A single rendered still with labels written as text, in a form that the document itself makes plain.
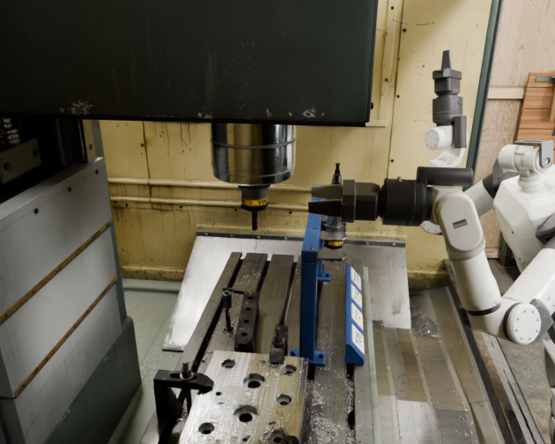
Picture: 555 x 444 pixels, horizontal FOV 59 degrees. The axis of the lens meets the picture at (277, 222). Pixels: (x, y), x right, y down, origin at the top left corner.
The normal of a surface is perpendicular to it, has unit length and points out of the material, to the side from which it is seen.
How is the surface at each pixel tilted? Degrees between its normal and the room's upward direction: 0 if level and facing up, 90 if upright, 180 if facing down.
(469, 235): 81
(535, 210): 47
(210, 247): 24
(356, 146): 90
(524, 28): 90
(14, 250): 91
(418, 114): 91
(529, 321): 71
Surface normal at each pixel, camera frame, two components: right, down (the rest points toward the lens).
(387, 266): -0.05, -0.68
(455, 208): -0.13, 0.24
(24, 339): 0.99, 0.05
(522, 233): -0.77, 0.42
